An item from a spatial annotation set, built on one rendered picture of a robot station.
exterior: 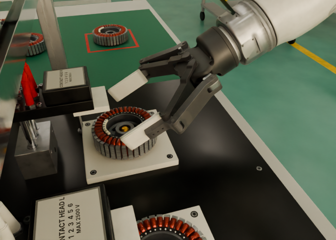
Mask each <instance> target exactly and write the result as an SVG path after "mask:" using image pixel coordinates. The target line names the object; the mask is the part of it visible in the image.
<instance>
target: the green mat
mask: <svg viewBox="0 0 336 240"><path fill-rule="evenodd" d="M57 21H58V25H59V29H60V34H61V38H62V43H63V47H64V51H65V56H66V60H67V64H68V68H72V67H79V66H86V68H87V73H88V77H89V80H90V86H91V88H93V87H100V86H105V89H106V90H108V89H110V88H111V87H113V86H114V85H116V84H117V83H119V82H120V81H122V80H123V79H125V78H126V77H128V76H129V75H130V74H132V73H133V72H135V71H136V70H138V67H139V66H140V63H139V61H140V60H141V59H142V58H145V57H147V56H150V55H153V54H155V53H158V52H161V51H163V50H166V49H169V48H171V47H174V46H176V45H177V44H176V43H175V41H174V40H173V39H172V37H171V36H170V35H169V34H168V32H167V31H166V30H165V29H164V27H163V26H162V25H161V23H160V22H159V21H158V20H157V18H156V17H155V16H154V15H153V13H152V12H151V11H150V9H140V10H129V11H118V12H107V13H96V14H85V15H74V16H63V17H57ZM106 24H107V25H108V24H110V25H111V24H117V25H118V24H119V25H122V26H124V27H126V28H127V29H130V30H131V32H132V33H133V35H134V37H135V39H136V41H137V43H138V45H139V47H133V48H124V49H116V50H108V51H99V52H91V53H88V50H87V45H86V39H85V34H87V33H90V34H87V38H88V43H89V48H90V51H98V50H107V49H115V48H123V47H132V46H136V44H135V42H134V40H133V38H132V36H131V34H130V32H129V30H128V31H127V34H128V40H127V41H125V42H124V43H122V44H119V45H115V46H114V45H113V46H111V45H110V46H103V45H99V44H96V43H95V42H94V38H93V34H91V33H92V32H93V30H94V29H95V28H96V27H99V26H101V25H106ZM31 32H32V33H34V32H35V33H39V34H42V30H41V26H40V23H39V19H34V22H33V27H32V31H31ZM25 61H26V63H27V64H28V65H29V68H30V70H31V72H32V75H33V77H34V79H35V82H36V84H41V83H43V77H44V71H48V70H52V68H51V64H50V60H49V56H48V53H47V49H46V50H44V51H43V52H41V53H39V54H36V55H33V56H30V55H29V56H26V60H25ZM175 79H180V77H179V76H177V75H175V74H172V75H165V76H158V77H152V78H150V79H149V81H148V82H147V83H146V84H149V83H155V82H162V81H169V80H175Z"/></svg>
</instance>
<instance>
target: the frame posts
mask: <svg viewBox="0 0 336 240"><path fill-rule="evenodd" d="M36 12H37V16H38V20H39V24H40V27H41V31H42V35H43V39H44V42H45V46H46V50H47V53H48V57H49V61H50V65H51V68H52V70H56V69H64V68H68V63H67V59H66V54H65V50H64V46H63V41H62V37H61V33H60V28H59V24H58V20H57V15H56V11H55V6H54V2H53V0H38V3H37V8H36Z"/></svg>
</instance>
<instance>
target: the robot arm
mask: <svg viewBox="0 0 336 240"><path fill-rule="evenodd" d="M232 9H233V10H234V11H235V14H234V15H231V14H230V13H229V12H227V11H226V12H225V13H223V14H222V15H220V16H219V17H218V18H217V19H216V26H212V27H211V28H209V29H208V30H206V31H205V32H203V33H202V34H200V35H199V36H198V37H197V38H196V42H197V45H196V46H195V47H193V48H190V47H189V45H188V43H187V41H183V42H181V43H179V44H178V45H176V46H174V47H171V48H169V49H166V50H163V51H161V52H158V53H155V54H153V55H150V56H147V57H145V58H142V59H141V60H140V61H139V63H140V66H139V67H138V70H136V71H135V72H133V73H132V74H130V75H129V76H128V77H126V78H125V79H123V80H122V81H120V82H119V83H117V84H116V85H114V86H113V87H111V88H110V89H108V93H109V94H110V95H111V96H112V97H113V98H114V99H115V100H116V102H119V101H120V100H122V99H123V98H125V97H126V96H128V95H129V94H131V93H132V92H133V91H135V90H136V89H138V88H139V87H141V86H142V85H144V84H145V83H147V82H148V81H149V79H150V78H152V77H158V76H165V75H172V74H175V75H177V76H179V77H180V85H179V87H178V89H177V90H176V92H175V94H174V95H173V97H172V99H171V101H170V102H169V104H168V106H167V108H166V109H165V111H164V113H162V112H161V113H160V112H158V113H156V114H155V115H153V116H152V117H150V118H149V119H147V120H145V121H144V122H142V123H141V124H139V125H138V126H136V127H135V128H133V129H131V130H130V131H128V132H127V133H125V134H124V135H122V136H121V137H120V140H121V141H122V142H123V143H124V144H125V145H126V146H127V147H128V148H129V149H130V150H133V149H135V148H137V147H138V146H140V145H141V144H143V143H144V142H146V141H147V140H149V139H154V138H155V137H156V136H158V135H160V134H161V133H163V132H164V131H166V130H168V129H173V130H174V131H176V132H177V133H178V134H182V133H183V132H184V131H185V130H186V128H187V127H188V126H189V125H190V123H191V122H192V121H193V120H194V119H195V117H196V116H197V115H198V113H199V112H200V111H201V110H202V108H203V107H204V106H205V105H206V103H207V102H208V101H209V100H210V98H211V97H212V96H213V95H215V94H216V93H217V92H219V91H220V90H221V89H222V87H223V86H222V84H221V82H220V81H219V79H218V77H217V75H218V76H224V75H225V74H227V73H228V72H230V71H231V70H233V69H234V68H236V67H237V66H238V65H239V63H241V64H242V65H248V64H250V63H251V62H253V61H255V60H256V59H258V58H259V57H261V56H262V55H264V54H265V53H267V52H269V51H271V50H272V49H273V48H274V47H276V46H278V45H280V44H282V43H284V42H288V41H291V40H294V39H296V38H297V37H299V36H301V35H303V34H305V33H306V32H308V31H309V30H311V29H313V28H314V27H315V26H317V25H318V24H320V23H321V22H322V21H324V20H325V19H326V18H327V17H329V16H330V15H331V14H332V13H334V12H335V11H336V0H241V1H240V2H239V3H238V4H237V5H235V6H234V7H232ZM147 62H149V63H147ZM180 121H181V123H180Z"/></svg>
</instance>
